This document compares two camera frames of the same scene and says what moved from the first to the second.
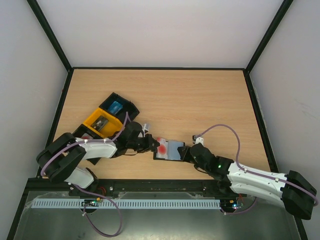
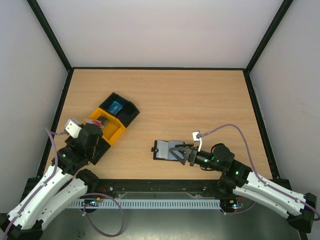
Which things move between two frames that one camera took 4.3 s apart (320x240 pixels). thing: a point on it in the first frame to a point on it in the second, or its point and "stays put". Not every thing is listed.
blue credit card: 115,107 stays put
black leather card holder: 167,150 stays put
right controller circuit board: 230,204 stays put
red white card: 162,149 to 94,122
